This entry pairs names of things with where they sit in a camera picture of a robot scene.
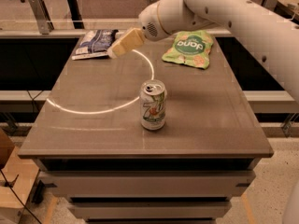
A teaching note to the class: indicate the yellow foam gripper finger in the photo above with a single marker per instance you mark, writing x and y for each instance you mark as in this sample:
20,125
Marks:
133,38

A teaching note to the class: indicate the blue chip bag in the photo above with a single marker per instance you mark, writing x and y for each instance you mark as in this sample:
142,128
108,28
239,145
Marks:
95,44

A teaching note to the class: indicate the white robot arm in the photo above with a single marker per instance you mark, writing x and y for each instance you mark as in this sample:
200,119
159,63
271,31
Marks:
272,40

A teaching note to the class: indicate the green chip bag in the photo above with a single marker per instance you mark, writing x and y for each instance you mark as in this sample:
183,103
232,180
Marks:
191,49

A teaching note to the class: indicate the green white soda can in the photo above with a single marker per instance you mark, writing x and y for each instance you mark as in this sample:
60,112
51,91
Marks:
153,96

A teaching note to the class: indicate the grey drawer cabinet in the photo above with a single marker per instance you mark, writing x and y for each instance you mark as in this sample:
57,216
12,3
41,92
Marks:
91,148

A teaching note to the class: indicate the wooden box at left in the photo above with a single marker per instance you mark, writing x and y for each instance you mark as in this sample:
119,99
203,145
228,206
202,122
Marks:
16,183

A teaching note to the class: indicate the left metal railing bracket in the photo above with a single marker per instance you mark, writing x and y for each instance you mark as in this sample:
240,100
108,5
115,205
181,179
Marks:
42,16

